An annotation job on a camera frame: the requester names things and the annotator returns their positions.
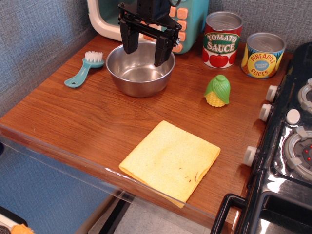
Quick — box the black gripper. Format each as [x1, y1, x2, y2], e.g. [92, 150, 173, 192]
[118, 0, 182, 67]

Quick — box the yellow towel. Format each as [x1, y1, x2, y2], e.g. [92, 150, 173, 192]
[119, 121, 221, 208]

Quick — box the steel bowl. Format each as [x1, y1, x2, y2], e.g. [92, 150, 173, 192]
[106, 41, 176, 98]

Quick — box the toy microwave teal white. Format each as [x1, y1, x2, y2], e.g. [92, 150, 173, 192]
[87, 0, 209, 54]

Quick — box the teal dish brush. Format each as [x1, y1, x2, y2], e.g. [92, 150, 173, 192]
[64, 51, 105, 88]

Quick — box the tomato sauce can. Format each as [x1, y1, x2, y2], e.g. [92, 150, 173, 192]
[202, 11, 243, 69]

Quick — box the toy corn cob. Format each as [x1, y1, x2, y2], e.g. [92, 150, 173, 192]
[204, 75, 231, 107]

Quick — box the pineapple slices can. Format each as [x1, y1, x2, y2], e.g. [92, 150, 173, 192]
[241, 32, 286, 79]

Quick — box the clear acrylic table guard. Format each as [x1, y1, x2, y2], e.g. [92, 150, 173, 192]
[0, 120, 215, 228]

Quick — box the black toy stove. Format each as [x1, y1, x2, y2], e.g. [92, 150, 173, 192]
[211, 42, 312, 234]

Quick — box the orange fuzzy object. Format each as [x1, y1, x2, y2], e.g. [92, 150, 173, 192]
[11, 224, 35, 234]

